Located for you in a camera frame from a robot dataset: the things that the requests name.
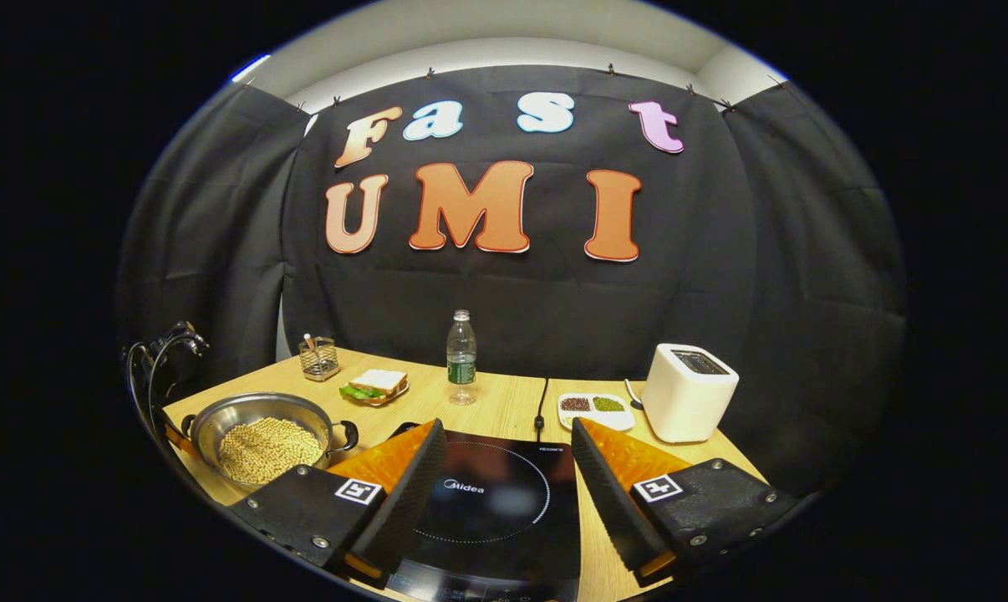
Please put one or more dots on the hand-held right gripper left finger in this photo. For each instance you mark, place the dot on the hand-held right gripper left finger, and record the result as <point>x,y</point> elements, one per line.
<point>404,502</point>

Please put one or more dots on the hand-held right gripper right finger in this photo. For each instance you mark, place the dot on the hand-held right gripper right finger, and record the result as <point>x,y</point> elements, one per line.
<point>613,502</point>

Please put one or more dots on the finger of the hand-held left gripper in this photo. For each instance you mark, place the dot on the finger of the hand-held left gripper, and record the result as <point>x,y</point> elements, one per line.
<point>178,440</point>

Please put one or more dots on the stainless steel pot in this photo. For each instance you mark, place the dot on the stainless steel pot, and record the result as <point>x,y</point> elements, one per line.
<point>220,420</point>

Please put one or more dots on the black induction cooktop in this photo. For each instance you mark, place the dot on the black induction cooktop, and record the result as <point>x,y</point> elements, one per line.
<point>504,510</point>

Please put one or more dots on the white divided bean dish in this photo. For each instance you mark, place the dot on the white divided bean dish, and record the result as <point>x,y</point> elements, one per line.
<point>596,414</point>

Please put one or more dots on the pile of soybeans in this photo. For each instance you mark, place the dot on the pile of soybeans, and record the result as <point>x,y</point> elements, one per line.
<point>270,449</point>

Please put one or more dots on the small spoon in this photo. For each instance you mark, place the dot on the small spoon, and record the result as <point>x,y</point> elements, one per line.
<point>632,395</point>

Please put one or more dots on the sandwich with lettuce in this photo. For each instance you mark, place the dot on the sandwich with lettuce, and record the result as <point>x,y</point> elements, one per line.
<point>379,381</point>

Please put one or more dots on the white toaster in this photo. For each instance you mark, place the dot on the white toaster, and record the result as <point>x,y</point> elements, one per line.
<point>688,401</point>

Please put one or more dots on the clear plastic water bottle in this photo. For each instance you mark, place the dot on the clear plastic water bottle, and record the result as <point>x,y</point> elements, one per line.
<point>461,359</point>

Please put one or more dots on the black backdrop cloth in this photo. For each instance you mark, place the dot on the black backdrop cloth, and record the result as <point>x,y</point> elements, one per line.
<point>554,301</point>

